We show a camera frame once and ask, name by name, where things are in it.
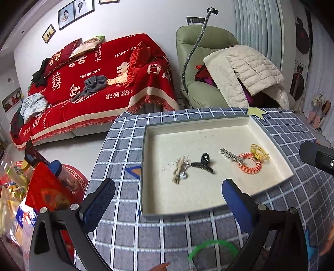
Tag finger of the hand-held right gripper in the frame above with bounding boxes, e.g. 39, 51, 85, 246
299, 141, 334, 176

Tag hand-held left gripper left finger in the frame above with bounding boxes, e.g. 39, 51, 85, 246
29, 178, 116, 271

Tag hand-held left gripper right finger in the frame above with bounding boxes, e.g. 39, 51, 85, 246
221, 178, 310, 271

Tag grey tray with cream inside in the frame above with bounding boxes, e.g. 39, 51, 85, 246
139, 115, 295, 217

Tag orange spiral hair tie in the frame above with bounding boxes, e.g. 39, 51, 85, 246
237, 152, 262, 175

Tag clear silver hair clip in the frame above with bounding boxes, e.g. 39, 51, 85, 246
219, 148, 245, 165

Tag black hair claw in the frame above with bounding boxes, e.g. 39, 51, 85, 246
191, 153, 214, 175

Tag green translucent bangle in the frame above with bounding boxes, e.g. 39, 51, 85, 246
187, 240, 240, 271

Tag thin yellow hair ties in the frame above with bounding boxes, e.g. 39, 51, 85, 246
250, 143, 271, 160

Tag silver bell chain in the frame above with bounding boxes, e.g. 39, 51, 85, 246
180, 160, 190, 180

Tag beige braided rope bracelet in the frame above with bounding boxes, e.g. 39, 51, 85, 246
172, 155, 189, 184

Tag person's right forearm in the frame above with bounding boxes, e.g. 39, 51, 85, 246
319, 229, 334, 257

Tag red round rug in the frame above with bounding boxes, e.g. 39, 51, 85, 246
61, 164, 90, 200

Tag pink slippers on rack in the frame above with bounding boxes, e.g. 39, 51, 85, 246
306, 93, 333, 131

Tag blue lid jar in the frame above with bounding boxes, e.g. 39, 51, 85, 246
48, 160, 74, 194

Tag red gift bag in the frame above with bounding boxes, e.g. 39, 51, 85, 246
24, 161, 77, 212

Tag grey sofa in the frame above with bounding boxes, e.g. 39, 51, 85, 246
33, 103, 183, 147

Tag dark red packet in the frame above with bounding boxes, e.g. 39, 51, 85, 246
24, 140, 51, 168

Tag yellow bottle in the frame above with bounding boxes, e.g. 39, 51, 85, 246
5, 166, 28, 188

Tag beige down jacket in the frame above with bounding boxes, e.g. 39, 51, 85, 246
203, 44, 291, 109

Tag dark green red garment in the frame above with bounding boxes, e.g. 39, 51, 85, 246
10, 108, 26, 139

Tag grey garment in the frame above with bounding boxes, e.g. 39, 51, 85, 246
71, 75, 109, 103

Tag light blue white garment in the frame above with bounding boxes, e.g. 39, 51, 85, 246
20, 93, 49, 124

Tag red purple garment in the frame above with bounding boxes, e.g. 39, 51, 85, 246
194, 64, 218, 88

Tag pale green curtain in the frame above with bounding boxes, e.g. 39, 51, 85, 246
233, 0, 284, 69

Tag red covered sofa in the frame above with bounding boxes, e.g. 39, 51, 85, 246
11, 33, 181, 149

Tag dark clothes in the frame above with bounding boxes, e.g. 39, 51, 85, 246
31, 58, 52, 87

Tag red satin pillow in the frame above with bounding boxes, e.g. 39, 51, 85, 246
126, 41, 152, 88

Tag red pillow with white characters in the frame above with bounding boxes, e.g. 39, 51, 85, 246
43, 38, 83, 79

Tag photo print cushion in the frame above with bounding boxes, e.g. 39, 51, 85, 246
69, 36, 106, 58

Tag green armchair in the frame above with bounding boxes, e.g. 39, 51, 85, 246
176, 25, 296, 110

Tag gooseneck phone holder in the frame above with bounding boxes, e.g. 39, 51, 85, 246
181, 7, 219, 91

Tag wall niche shelf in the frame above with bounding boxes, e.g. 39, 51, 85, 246
1, 87, 24, 113

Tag small black picture frame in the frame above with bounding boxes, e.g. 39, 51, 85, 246
42, 24, 56, 44

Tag tall black picture frame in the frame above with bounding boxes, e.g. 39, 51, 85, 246
58, 2, 76, 31
74, 0, 95, 19

